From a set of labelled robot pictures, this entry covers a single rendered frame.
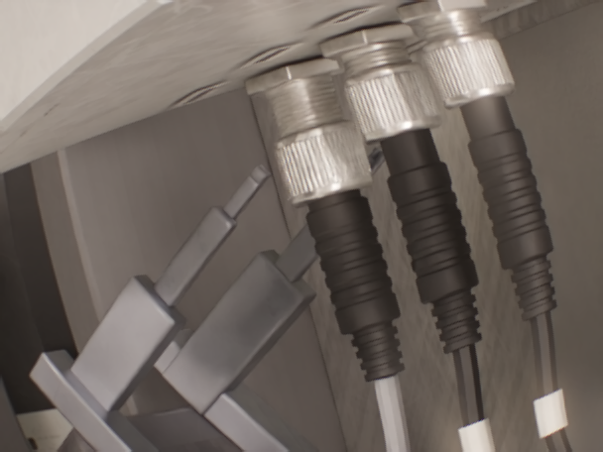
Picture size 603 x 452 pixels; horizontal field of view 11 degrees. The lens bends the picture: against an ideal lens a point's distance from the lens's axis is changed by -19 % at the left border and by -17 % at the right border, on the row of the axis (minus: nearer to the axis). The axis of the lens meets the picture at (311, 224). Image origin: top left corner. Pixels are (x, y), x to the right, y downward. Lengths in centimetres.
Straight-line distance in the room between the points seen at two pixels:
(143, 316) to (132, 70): 9
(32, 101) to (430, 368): 19
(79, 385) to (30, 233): 105
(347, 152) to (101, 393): 7
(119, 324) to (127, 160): 11
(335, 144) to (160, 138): 11
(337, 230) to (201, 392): 6
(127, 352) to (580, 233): 9
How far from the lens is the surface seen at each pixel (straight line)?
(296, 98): 67
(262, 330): 71
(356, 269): 66
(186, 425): 71
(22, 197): 172
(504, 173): 60
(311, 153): 66
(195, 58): 60
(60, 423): 162
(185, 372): 71
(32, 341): 164
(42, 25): 55
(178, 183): 77
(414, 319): 73
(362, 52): 63
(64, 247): 77
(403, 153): 63
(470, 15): 60
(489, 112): 60
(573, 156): 65
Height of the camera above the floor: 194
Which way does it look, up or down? 40 degrees down
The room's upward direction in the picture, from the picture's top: 6 degrees clockwise
